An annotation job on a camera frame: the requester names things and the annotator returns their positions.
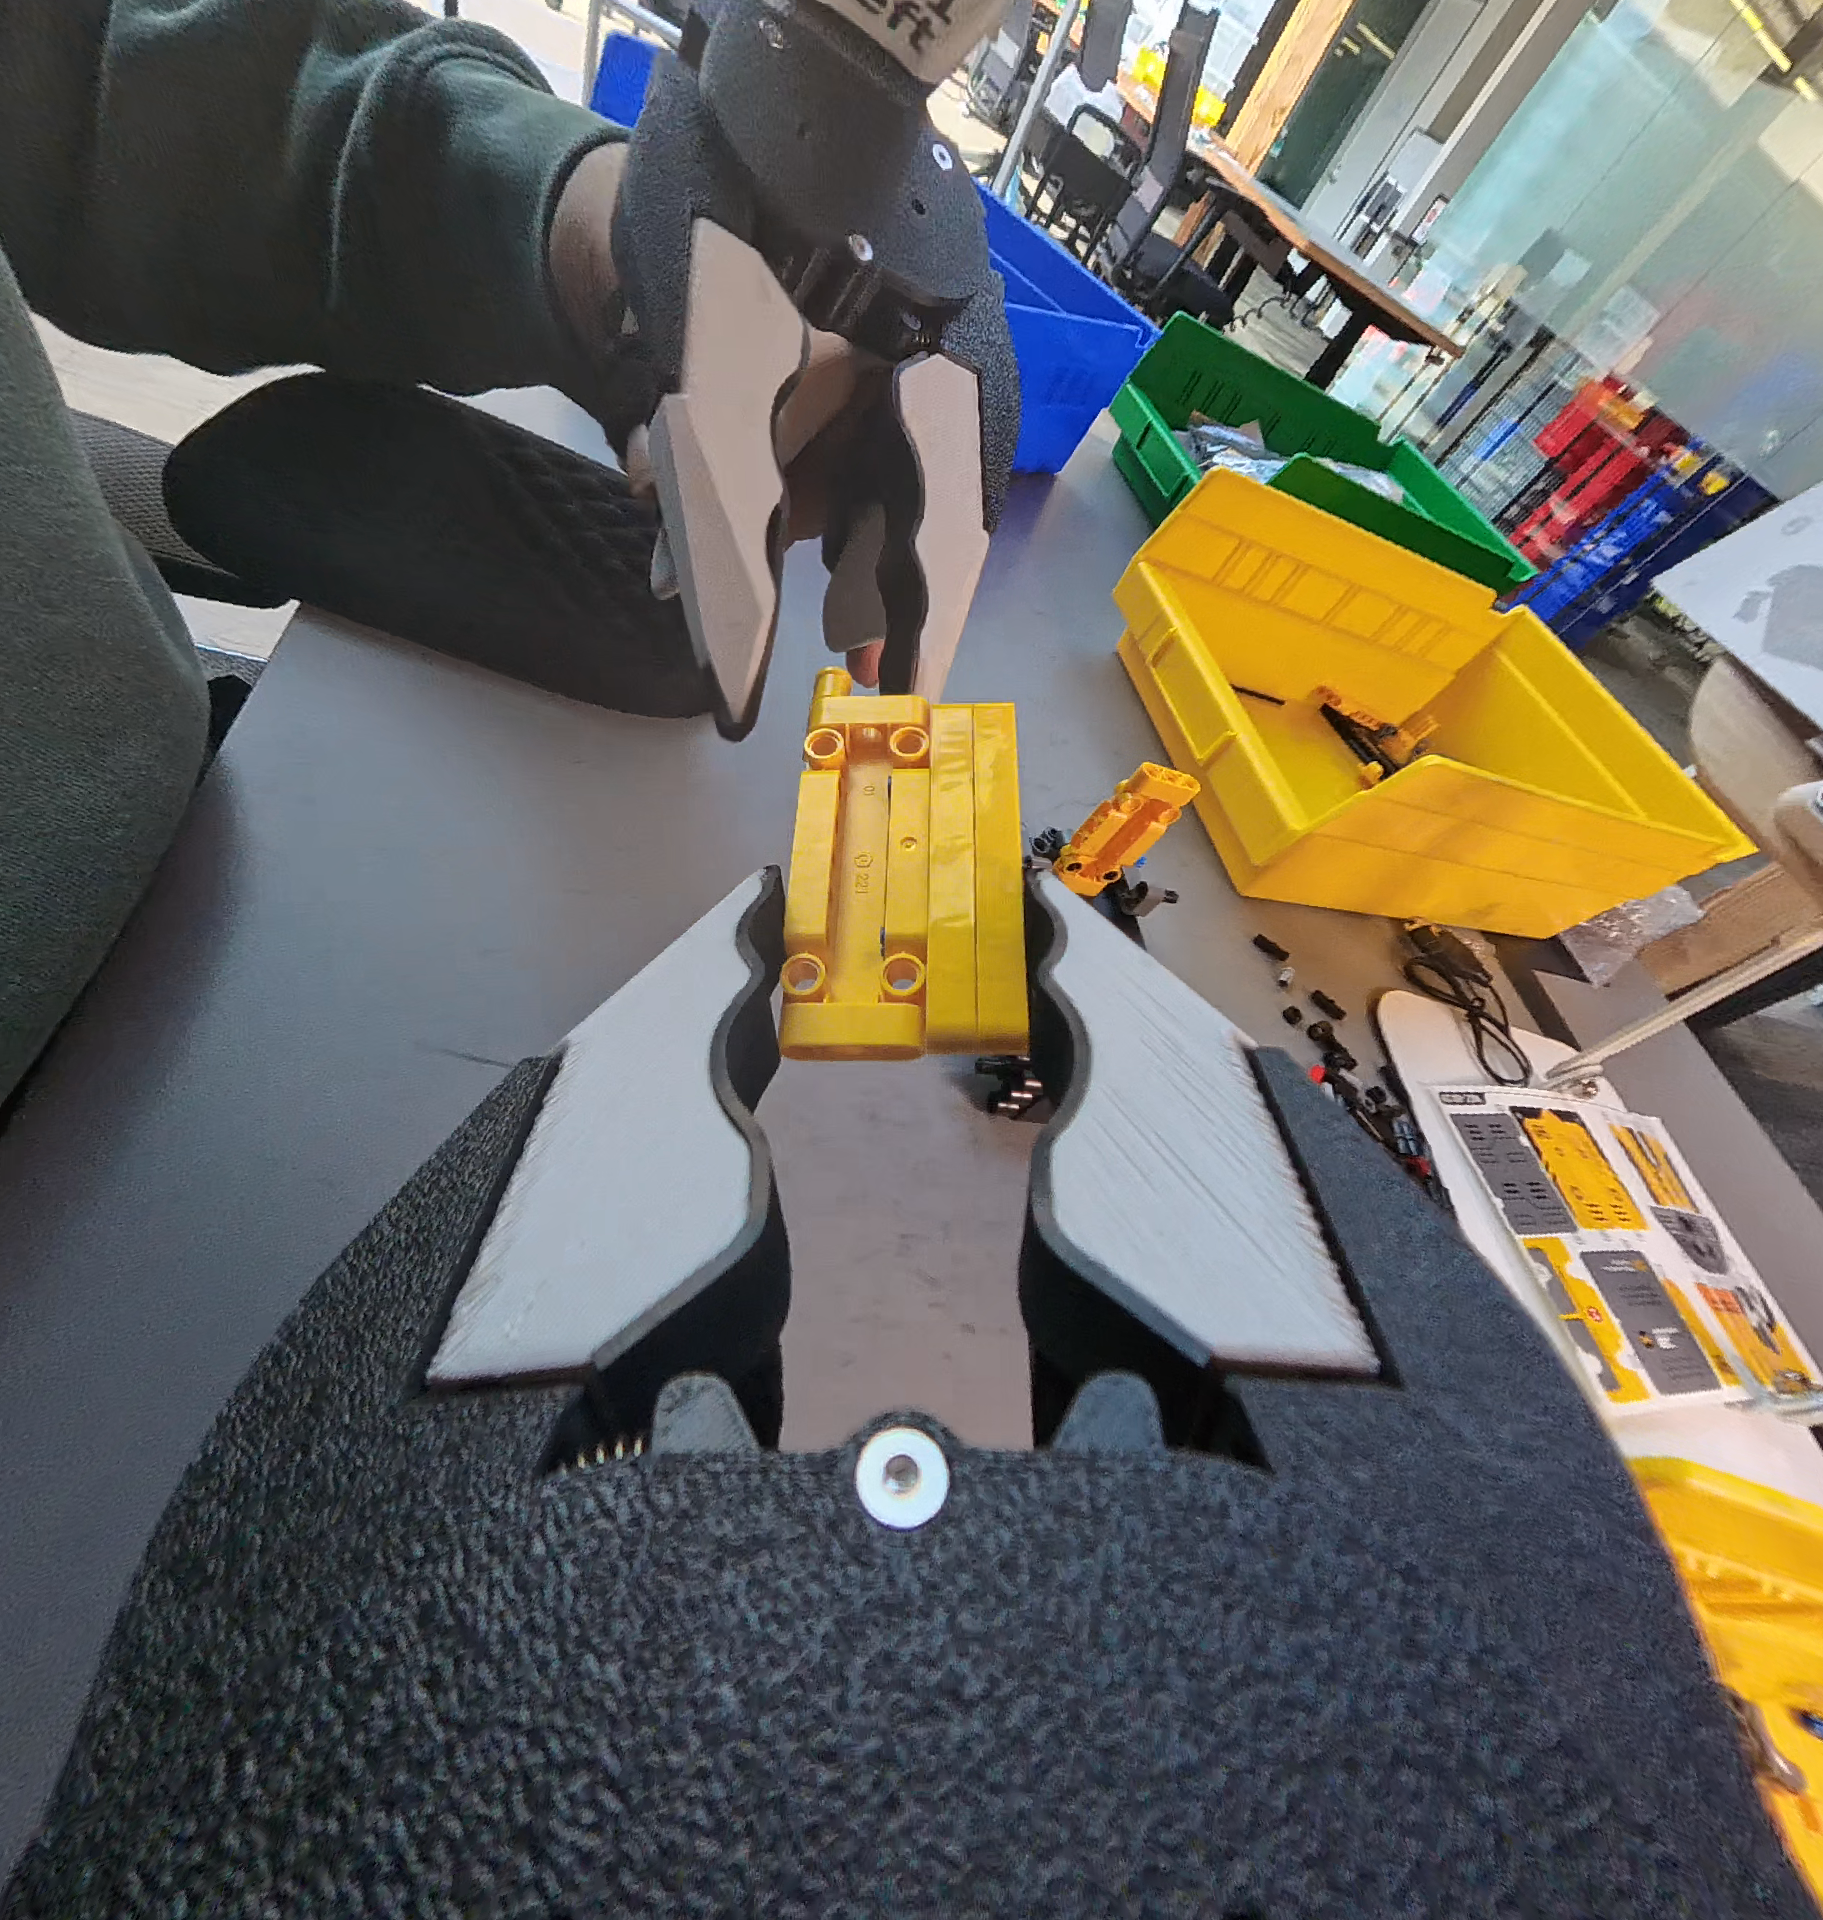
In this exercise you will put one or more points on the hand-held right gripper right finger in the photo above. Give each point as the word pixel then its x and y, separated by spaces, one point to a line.
pixel 1197 1200

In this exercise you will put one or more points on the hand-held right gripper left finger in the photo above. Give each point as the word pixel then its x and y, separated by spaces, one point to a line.
pixel 624 1200

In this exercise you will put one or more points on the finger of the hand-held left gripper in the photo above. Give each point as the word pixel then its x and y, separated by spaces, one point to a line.
pixel 721 480
pixel 951 492

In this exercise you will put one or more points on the black lego base block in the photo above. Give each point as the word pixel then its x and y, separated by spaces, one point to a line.
pixel 1009 1087

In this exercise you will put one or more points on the yellow lego panel piece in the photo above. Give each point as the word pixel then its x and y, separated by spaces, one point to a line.
pixel 851 870

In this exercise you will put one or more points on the pile of small lego parts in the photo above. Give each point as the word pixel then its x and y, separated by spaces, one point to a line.
pixel 1345 1067

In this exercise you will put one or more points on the small black yellow lego assembly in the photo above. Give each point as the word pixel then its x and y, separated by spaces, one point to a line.
pixel 1377 736

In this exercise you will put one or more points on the person's left hand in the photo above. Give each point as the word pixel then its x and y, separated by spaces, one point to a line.
pixel 587 269

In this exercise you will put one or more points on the blue storage bin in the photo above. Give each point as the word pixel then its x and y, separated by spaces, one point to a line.
pixel 1063 344

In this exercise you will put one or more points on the green storage bin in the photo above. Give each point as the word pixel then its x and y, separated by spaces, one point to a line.
pixel 1224 374

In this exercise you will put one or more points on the person's black pants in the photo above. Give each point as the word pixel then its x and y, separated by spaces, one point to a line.
pixel 430 538

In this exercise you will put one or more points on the black office chair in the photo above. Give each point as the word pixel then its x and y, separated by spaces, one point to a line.
pixel 1167 181

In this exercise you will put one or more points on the printed instruction sheet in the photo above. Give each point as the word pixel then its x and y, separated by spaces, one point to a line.
pixel 1599 1247

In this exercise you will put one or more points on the long wooden table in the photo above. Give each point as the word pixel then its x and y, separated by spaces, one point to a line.
pixel 1333 269

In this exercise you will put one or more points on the yellow storage bin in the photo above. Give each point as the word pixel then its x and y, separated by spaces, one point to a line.
pixel 1779 1650
pixel 1525 839

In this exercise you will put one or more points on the clear plastic bag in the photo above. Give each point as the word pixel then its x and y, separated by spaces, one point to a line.
pixel 1632 926

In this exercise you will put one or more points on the grey fabric chair seat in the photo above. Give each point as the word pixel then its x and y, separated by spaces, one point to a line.
pixel 119 480

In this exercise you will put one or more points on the stack of red blue crates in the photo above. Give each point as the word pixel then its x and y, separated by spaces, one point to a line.
pixel 1614 510

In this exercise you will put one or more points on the open instruction booklet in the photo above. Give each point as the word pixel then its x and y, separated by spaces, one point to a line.
pixel 1799 601

